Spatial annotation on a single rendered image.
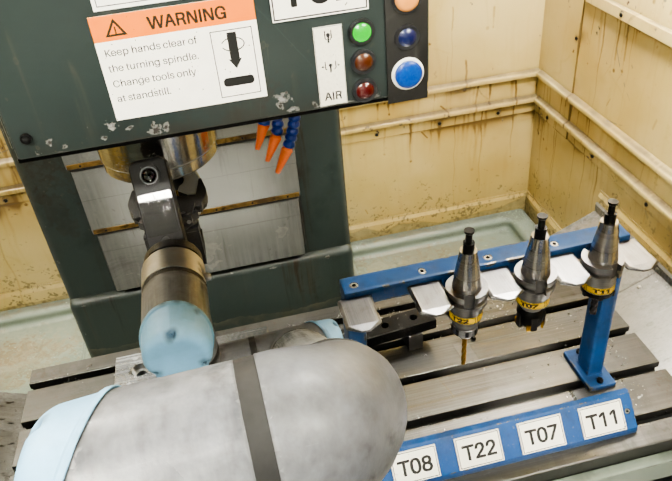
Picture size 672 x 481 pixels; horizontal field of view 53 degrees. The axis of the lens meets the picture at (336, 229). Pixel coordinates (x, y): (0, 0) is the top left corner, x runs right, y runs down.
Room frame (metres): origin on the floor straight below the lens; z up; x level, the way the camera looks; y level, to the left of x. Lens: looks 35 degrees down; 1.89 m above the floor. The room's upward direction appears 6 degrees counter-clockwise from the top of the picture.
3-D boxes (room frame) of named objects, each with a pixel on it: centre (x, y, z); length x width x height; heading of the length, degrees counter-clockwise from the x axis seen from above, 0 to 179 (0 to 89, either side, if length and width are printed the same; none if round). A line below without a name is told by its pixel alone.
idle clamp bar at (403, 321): (0.96, -0.05, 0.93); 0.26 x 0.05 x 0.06; 104
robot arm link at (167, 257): (0.63, 0.20, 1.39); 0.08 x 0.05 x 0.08; 99
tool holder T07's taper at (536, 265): (0.78, -0.29, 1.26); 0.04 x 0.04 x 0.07
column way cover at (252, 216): (1.28, 0.30, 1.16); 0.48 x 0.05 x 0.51; 99
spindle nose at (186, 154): (0.84, 0.23, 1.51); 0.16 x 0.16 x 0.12
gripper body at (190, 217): (0.71, 0.21, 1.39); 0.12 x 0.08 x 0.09; 9
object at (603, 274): (0.80, -0.40, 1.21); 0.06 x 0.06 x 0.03
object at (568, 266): (0.79, -0.35, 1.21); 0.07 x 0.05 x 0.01; 9
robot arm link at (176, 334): (0.56, 0.19, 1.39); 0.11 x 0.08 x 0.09; 9
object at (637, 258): (0.81, -0.46, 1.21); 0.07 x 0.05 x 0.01; 9
